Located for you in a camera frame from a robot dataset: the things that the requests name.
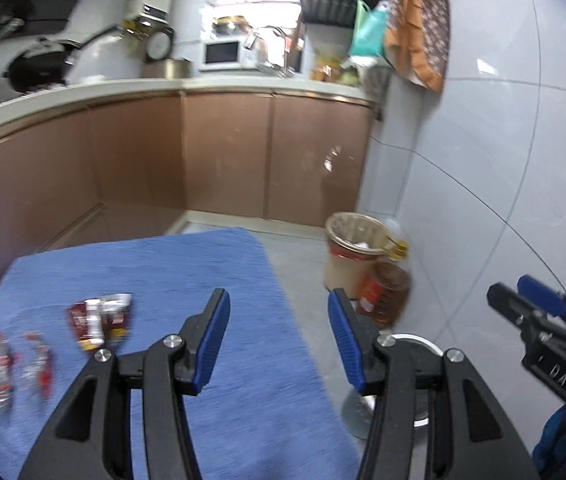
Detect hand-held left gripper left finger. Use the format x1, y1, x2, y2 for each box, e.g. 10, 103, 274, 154
18, 287, 231, 480

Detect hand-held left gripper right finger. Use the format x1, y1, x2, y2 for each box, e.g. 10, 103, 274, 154
328, 287, 544, 480

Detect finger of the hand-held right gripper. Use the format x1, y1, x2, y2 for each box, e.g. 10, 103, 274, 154
487, 282, 534, 331
517, 275, 566, 317

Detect white round bin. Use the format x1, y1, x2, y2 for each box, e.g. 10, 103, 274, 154
341, 332, 448, 442

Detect red snack packet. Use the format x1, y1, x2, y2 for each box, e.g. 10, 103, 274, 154
66, 293, 134, 352

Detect person's right forearm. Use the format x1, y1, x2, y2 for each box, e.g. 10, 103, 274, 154
532, 402, 566, 477

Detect blue towel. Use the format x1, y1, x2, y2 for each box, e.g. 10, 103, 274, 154
0, 227, 364, 480

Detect cooking oil bottle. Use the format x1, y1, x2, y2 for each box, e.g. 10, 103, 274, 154
357, 239, 412, 327

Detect wicker waste basket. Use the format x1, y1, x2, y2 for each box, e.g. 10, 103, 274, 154
323, 212, 394, 307

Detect steel pot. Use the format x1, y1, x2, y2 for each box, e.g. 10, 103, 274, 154
142, 58, 192, 80

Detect yellow food packets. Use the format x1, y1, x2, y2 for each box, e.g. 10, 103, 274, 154
312, 49, 361, 85

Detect white microwave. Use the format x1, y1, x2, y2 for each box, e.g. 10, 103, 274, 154
199, 38, 244, 71

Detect orange patterned apron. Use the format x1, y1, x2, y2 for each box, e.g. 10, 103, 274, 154
384, 0, 452, 94

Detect steel faucet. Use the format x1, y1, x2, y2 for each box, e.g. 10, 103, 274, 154
249, 24, 296, 78

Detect rice cooker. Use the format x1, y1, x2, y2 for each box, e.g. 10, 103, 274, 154
144, 26, 177, 62

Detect green plastic bag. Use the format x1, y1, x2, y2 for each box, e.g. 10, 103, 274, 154
348, 0, 390, 59

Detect glass pot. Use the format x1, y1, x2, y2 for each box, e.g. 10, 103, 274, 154
212, 14, 252, 39

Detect black frying pan with lid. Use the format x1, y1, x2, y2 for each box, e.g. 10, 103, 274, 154
2, 24, 120, 94

